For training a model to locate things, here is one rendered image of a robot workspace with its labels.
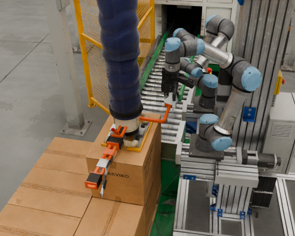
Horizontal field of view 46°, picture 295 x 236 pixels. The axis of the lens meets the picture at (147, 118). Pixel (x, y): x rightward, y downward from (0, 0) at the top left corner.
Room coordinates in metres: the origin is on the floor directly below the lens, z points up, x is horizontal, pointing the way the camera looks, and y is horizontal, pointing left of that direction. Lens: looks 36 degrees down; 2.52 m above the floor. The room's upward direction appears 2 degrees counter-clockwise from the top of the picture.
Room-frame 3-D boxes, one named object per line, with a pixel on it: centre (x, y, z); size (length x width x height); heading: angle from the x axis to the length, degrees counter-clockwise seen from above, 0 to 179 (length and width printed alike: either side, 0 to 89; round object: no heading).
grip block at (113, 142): (1.73, 0.22, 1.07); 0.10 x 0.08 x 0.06; 74
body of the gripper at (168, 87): (1.51, -0.12, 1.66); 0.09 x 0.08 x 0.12; 80
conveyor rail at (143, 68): (3.55, 0.08, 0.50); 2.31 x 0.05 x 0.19; 165
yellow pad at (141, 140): (1.95, 0.06, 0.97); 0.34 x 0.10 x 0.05; 164
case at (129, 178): (1.98, 0.16, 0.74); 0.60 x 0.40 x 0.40; 165
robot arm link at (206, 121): (1.71, -0.39, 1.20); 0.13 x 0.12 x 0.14; 16
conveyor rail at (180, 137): (3.38, -0.55, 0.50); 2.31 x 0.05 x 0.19; 165
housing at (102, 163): (1.53, 0.28, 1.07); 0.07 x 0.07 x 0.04; 74
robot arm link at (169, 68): (1.50, -0.13, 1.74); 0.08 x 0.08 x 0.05
